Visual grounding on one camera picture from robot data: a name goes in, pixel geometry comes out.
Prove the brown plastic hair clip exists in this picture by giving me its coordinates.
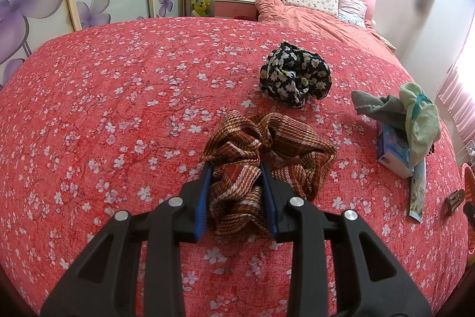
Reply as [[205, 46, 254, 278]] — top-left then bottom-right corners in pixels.
[[444, 189, 465, 216]]

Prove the brown striped scrunchie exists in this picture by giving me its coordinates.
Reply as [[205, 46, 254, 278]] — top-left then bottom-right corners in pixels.
[[204, 111, 337, 236]]

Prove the black daisy print scrunchie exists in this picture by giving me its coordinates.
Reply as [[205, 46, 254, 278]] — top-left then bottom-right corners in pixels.
[[259, 41, 333, 109]]

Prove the floral sachet packet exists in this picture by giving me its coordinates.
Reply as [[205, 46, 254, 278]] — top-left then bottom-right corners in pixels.
[[408, 159, 427, 224]]

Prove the blue tissue pack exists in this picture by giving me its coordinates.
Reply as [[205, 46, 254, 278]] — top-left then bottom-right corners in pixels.
[[377, 122, 414, 179]]

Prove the orange plastic laundry basket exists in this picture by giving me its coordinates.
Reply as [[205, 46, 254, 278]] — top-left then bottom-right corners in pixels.
[[462, 163, 475, 228]]

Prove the red floral bedspread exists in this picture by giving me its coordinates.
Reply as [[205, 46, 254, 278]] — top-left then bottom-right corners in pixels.
[[1, 18, 468, 310]]

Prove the grey sock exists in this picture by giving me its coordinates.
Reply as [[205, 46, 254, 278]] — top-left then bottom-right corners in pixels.
[[351, 90, 406, 130]]

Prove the light green sock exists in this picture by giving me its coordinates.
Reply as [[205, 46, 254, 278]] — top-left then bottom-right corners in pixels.
[[399, 82, 441, 167]]

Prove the pink curtain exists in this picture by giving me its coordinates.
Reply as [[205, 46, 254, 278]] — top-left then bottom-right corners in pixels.
[[437, 24, 475, 143]]

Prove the striped pink pillow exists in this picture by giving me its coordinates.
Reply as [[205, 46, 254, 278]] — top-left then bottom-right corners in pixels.
[[337, 0, 368, 29]]

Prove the coral pink duvet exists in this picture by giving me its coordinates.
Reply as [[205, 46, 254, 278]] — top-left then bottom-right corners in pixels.
[[255, 0, 394, 54]]

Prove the green frog plush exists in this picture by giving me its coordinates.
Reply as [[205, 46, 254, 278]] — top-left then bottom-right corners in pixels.
[[191, 0, 211, 17]]

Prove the pink bedside table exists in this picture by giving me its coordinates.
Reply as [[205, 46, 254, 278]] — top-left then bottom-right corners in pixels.
[[213, 0, 258, 21]]

